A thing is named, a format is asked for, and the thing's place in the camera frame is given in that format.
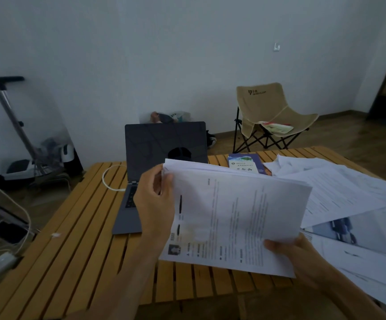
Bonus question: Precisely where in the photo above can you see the person's right forearm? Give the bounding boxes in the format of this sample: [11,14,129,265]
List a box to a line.
[308,266,386,320]

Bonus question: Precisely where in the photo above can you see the long white power cord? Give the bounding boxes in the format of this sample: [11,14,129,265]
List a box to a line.
[0,204,34,261]

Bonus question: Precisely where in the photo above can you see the sorted text document stack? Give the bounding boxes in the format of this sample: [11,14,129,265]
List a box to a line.
[159,158,313,279]

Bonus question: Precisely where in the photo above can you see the beige folding chair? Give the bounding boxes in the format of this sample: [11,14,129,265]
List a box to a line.
[232,82,320,154]

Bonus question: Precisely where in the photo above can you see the person's right hand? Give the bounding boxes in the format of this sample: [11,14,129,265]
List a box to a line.
[263,234,329,290]

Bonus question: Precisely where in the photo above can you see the wooden slatted table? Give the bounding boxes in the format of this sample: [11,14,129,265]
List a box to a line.
[0,145,386,320]

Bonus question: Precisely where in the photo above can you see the blue booklet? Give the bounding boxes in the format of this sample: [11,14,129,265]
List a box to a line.
[227,152,267,176]

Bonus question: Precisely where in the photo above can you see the white charging cable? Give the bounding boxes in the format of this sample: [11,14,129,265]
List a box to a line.
[101,164,129,192]

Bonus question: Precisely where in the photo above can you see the person's left hand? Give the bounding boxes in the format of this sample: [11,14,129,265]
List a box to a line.
[133,163,176,244]

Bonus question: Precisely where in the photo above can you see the grey laptop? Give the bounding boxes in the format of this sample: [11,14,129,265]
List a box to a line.
[111,121,209,236]

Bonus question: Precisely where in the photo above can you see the person's left forearm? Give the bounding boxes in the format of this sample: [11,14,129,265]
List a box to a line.
[89,231,167,320]

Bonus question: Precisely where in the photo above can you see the white and black appliance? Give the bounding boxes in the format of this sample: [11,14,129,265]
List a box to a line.
[0,143,84,188]

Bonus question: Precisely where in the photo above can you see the red and white booklet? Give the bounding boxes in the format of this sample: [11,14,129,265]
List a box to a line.
[258,121,295,136]

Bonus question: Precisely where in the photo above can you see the pile of white papers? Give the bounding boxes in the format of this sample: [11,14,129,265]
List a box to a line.
[262,153,386,312]

